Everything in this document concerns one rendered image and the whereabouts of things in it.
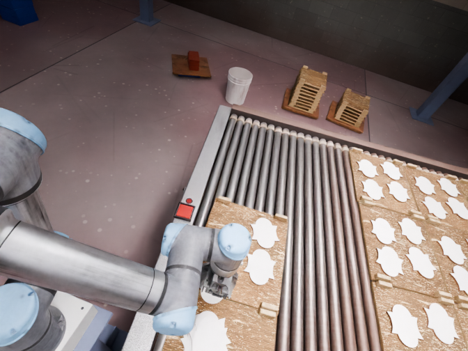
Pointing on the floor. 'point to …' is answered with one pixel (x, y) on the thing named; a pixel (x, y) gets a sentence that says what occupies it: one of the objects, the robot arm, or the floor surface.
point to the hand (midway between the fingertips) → (215, 281)
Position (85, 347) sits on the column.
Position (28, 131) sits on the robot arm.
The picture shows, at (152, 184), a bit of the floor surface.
